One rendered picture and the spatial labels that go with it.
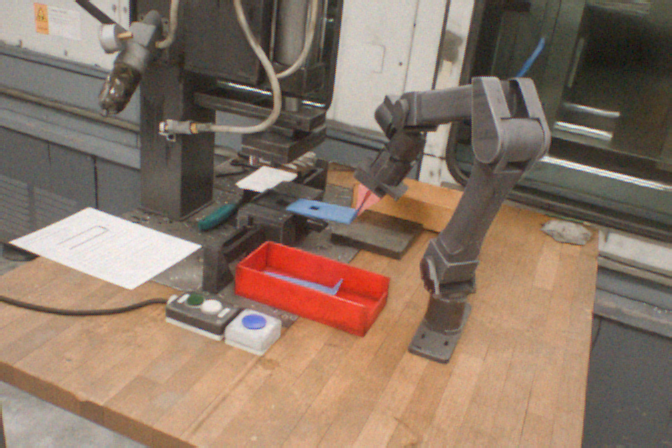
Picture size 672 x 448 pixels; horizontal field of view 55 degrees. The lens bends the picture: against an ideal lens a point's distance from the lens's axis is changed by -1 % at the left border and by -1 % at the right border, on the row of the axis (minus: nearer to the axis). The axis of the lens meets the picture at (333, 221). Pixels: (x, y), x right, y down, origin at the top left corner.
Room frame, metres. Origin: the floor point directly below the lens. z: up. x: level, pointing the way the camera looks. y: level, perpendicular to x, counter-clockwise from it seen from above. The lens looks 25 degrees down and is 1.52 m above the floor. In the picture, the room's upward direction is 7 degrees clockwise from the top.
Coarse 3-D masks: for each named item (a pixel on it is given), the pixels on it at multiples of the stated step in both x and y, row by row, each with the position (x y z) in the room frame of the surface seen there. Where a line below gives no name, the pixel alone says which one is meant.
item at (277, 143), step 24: (216, 96) 1.32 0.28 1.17; (240, 96) 1.32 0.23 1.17; (264, 96) 1.31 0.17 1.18; (288, 96) 1.22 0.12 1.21; (264, 120) 1.22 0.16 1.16; (288, 120) 1.20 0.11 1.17; (312, 120) 1.20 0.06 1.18; (264, 144) 1.15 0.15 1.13; (288, 144) 1.14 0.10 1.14; (312, 144) 1.24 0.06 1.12
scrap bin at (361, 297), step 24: (240, 264) 1.00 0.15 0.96; (264, 264) 1.08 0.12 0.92; (288, 264) 1.08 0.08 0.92; (312, 264) 1.06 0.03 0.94; (336, 264) 1.05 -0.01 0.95; (240, 288) 0.98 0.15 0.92; (264, 288) 0.97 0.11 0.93; (288, 288) 0.95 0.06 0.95; (360, 288) 1.03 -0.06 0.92; (384, 288) 1.01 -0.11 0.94; (288, 312) 0.95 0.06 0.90; (312, 312) 0.94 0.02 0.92; (336, 312) 0.92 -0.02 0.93; (360, 312) 0.91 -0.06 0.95; (360, 336) 0.91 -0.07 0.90
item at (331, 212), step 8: (304, 200) 1.24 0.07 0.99; (288, 208) 1.19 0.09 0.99; (296, 208) 1.20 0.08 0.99; (304, 208) 1.20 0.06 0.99; (320, 208) 1.21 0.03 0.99; (328, 208) 1.21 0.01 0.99; (336, 208) 1.21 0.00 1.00; (344, 208) 1.21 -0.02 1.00; (352, 208) 1.22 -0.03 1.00; (360, 208) 1.16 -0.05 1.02; (320, 216) 1.17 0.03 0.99; (328, 216) 1.17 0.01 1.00; (336, 216) 1.17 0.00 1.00; (344, 216) 1.17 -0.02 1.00; (352, 216) 1.14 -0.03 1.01
